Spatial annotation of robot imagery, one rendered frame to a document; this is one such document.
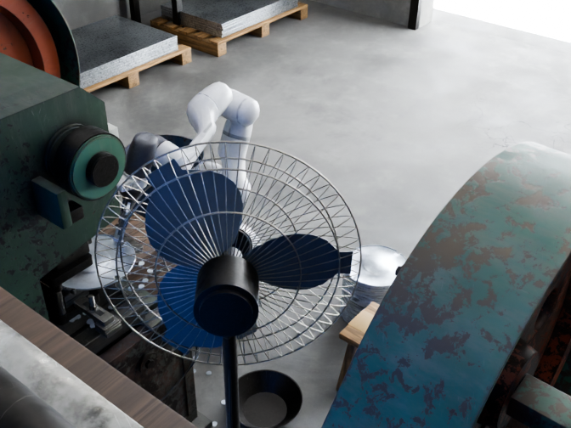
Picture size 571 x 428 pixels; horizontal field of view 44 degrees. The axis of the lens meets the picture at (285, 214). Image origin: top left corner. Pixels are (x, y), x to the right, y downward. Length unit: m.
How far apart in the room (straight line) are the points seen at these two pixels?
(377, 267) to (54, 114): 1.75
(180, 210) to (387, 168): 3.03
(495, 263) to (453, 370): 0.15
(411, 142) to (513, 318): 3.85
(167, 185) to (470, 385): 0.77
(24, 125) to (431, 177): 2.98
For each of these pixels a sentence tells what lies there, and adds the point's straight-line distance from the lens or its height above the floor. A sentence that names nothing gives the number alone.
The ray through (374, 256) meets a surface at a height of 0.29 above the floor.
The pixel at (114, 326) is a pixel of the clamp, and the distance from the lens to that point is 2.30.
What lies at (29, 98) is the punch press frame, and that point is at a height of 1.50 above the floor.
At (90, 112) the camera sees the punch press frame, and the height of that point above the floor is 1.42.
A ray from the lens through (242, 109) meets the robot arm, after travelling 2.58.
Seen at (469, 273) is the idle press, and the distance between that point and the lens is 0.98.
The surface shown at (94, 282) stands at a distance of 2.39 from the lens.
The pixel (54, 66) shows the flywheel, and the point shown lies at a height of 1.31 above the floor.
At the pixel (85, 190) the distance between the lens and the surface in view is 1.88.
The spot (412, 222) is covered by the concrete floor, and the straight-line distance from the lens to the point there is 3.98.
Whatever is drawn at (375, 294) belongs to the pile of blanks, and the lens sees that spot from 3.13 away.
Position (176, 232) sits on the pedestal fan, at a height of 1.39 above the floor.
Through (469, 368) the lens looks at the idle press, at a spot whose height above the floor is 1.62.
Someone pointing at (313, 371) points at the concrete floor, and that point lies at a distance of 3.11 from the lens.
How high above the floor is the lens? 2.30
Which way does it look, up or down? 35 degrees down
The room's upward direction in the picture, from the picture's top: 1 degrees clockwise
